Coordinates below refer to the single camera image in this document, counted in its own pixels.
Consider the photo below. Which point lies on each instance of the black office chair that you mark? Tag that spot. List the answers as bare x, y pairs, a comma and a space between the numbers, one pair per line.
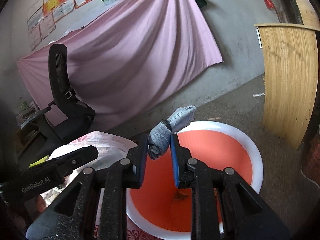
79, 115

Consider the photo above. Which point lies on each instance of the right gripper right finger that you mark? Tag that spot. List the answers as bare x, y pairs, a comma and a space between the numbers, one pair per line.
224, 205

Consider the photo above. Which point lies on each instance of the red hanging ornament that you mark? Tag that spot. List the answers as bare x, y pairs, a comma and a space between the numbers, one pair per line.
269, 4

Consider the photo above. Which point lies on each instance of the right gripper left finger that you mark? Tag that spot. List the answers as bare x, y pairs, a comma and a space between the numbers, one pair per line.
72, 214

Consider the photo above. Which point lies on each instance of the pink hanging wall sheet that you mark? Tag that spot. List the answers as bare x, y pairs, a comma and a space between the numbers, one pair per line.
136, 55

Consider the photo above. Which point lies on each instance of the yellow book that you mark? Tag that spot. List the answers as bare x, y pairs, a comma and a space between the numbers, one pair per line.
39, 162

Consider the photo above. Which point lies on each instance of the red white plastic basin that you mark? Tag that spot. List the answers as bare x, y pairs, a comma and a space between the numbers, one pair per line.
159, 210

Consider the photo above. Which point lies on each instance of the grey sock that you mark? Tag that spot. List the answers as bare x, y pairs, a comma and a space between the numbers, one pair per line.
159, 136

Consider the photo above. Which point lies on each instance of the wall certificates cluster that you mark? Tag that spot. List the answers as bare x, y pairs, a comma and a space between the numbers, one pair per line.
43, 16

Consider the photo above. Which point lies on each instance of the pink floral tablecloth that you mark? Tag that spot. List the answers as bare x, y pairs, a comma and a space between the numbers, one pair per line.
111, 148

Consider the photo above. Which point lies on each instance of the wooden cabinet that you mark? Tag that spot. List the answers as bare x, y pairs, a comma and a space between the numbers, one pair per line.
291, 64

